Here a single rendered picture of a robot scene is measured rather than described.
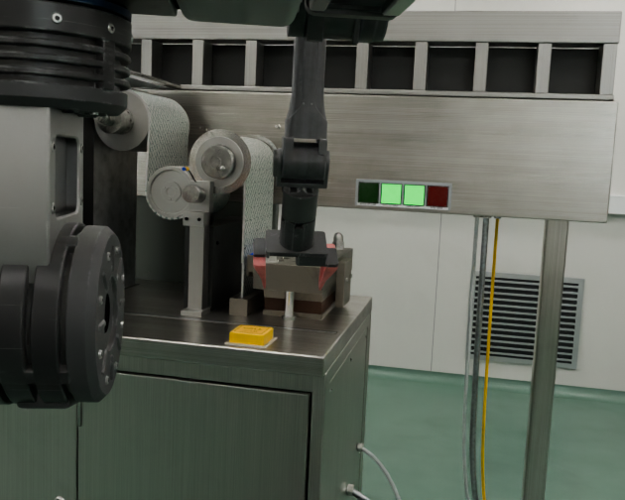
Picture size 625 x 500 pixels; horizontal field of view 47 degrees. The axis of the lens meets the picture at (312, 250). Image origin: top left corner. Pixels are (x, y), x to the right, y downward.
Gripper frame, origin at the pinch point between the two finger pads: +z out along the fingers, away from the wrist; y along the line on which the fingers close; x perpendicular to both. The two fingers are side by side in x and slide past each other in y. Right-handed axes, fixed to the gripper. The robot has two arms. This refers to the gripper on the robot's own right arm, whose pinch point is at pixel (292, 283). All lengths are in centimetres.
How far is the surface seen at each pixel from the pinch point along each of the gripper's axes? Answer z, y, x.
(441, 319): 198, -110, -213
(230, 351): 19.1, 10.5, -2.3
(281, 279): 21.6, 0.0, -27.8
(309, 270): 18.4, -6.0, -27.3
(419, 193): 18, -37, -60
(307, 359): 16.8, -3.8, 1.8
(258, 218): 20, 5, -49
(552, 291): 42, -77, -51
